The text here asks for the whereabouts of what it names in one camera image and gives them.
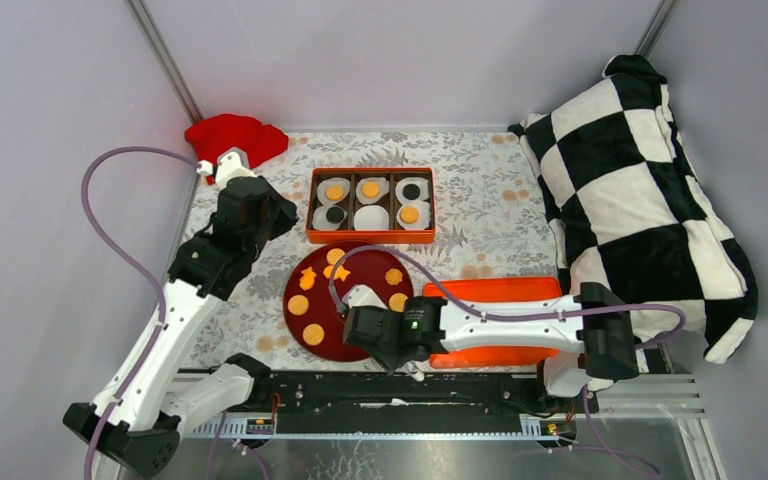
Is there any round orange cookie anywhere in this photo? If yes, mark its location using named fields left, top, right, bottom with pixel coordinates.
left=326, top=248, right=345, bottom=265
left=302, top=323, right=325, bottom=346
left=388, top=293, right=409, bottom=312
left=399, top=205, right=421, bottom=224
left=361, top=181, right=381, bottom=201
left=325, top=184, right=346, bottom=202
left=287, top=294, right=310, bottom=316

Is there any orange tin lid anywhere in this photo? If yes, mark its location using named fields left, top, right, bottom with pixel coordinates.
left=429, top=276, right=561, bottom=369

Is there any black round cookie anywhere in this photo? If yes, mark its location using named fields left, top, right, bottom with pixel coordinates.
left=325, top=206, right=346, bottom=225
left=402, top=183, right=422, bottom=201

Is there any black round cookie bottom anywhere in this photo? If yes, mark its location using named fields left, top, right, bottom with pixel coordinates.
left=402, top=183, right=422, bottom=201

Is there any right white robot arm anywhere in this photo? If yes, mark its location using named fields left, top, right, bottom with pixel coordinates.
left=337, top=282, right=639, bottom=412

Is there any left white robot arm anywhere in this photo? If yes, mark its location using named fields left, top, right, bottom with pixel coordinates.
left=63, top=176, right=298, bottom=479

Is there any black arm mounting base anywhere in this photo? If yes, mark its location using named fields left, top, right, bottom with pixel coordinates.
left=229, top=371, right=599, bottom=437

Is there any flower shaped orange cookie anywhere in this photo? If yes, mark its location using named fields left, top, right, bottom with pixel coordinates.
left=385, top=268, right=404, bottom=286

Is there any white paper cup liner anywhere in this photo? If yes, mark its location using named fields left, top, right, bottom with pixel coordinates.
left=311, top=205, right=347, bottom=231
left=395, top=176, right=431, bottom=205
left=356, top=177, right=390, bottom=205
left=396, top=202, right=431, bottom=231
left=353, top=205, right=390, bottom=231
left=316, top=177, right=351, bottom=205

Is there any red cloth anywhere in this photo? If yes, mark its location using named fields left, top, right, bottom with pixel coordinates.
left=184, top=113, right=289, bottom=185

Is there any orange fish cookie left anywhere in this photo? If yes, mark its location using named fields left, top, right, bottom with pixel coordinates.
left=299, top=267, right=317, bottom=291

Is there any orange fish cookie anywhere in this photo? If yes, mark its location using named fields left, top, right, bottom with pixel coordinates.
left=323, top=265, right=351, bottom=281
left=299, top=267, right=317, bottom=291

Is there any orange fish cookie right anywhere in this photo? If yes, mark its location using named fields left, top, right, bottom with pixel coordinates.
left=323, top=265, right=351, bottom=281

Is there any dark red round plate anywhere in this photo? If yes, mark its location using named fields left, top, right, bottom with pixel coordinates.
left=283, top=241, right=414, bottom=362

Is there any round orange cookie bottom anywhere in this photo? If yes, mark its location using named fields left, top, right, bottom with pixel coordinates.
left=302, top=323, right=325, bottom=346

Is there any orange compartment cookie tin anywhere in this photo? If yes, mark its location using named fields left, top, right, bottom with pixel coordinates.
left=305, top=167, right=437, bottom=244

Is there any floral table mat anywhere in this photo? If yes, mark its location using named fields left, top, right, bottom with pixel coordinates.
left=183, top=132, right=556, bottom=371

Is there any black white checkered blanket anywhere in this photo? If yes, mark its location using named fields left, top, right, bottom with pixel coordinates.
left=510, top=54, right=759, bottom=364

